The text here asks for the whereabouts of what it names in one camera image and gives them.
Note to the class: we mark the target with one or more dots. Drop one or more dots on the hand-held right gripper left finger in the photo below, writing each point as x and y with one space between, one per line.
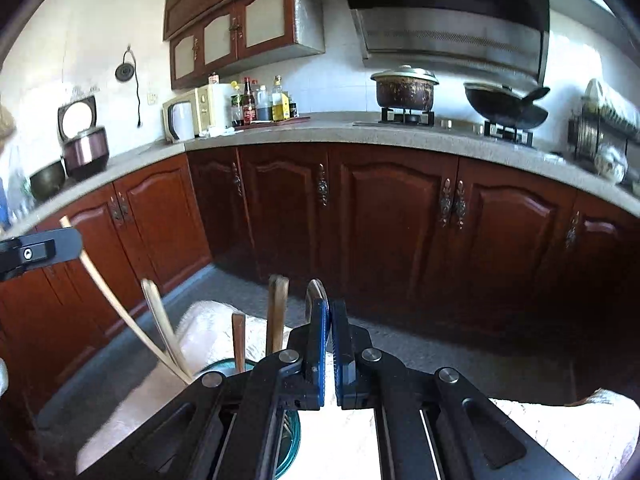
320 355

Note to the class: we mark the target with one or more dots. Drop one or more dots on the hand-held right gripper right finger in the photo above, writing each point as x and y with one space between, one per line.
342 360

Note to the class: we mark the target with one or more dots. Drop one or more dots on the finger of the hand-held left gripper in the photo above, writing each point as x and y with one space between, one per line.
45 250

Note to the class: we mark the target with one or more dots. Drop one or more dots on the silver spoon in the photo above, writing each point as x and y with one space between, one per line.
312 300

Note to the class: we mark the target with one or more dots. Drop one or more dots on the bamboo chopstick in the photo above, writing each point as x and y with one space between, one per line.
115 305
160 320

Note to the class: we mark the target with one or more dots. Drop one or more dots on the white floral cup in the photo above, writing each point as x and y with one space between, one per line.
293 440

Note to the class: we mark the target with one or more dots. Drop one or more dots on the dark metal bowl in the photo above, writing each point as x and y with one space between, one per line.
47 180

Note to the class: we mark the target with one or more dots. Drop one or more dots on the purple rice cooker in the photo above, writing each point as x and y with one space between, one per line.
85 152

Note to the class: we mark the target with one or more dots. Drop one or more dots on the cream quilted tablecloth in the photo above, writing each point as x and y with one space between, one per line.
215 320

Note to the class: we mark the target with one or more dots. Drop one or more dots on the wooden base cabinets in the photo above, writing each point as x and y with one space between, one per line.
390 220

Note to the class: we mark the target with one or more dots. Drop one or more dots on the cream microwave oven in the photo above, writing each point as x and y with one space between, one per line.
202 110

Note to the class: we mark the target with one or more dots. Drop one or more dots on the grey stone kitchen countertop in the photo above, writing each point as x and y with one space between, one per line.
325 130

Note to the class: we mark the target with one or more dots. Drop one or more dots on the dark soy sauce bottle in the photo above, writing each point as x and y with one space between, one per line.
248 105

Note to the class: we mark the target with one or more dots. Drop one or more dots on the white-capped clear bottle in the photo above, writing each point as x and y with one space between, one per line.
263 107

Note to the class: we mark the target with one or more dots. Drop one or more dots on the oil bottle with yellow label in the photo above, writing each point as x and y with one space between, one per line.
280 102

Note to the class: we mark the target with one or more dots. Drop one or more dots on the gas stove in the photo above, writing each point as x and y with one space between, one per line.
450 122

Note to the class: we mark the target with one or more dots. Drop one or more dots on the brown stock pot with lid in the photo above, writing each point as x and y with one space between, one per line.
405 92

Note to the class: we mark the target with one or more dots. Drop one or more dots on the black wok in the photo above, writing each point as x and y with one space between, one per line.
505 107

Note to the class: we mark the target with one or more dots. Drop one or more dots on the dish rack with dishes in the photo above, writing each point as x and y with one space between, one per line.
605 125

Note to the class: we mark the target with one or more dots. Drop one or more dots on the steel range hood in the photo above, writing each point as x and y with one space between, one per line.
450 15

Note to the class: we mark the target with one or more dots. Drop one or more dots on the white wall socket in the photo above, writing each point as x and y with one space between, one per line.
153 98

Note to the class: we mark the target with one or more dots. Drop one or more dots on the wooden wall cabinets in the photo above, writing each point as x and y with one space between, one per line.
250 25

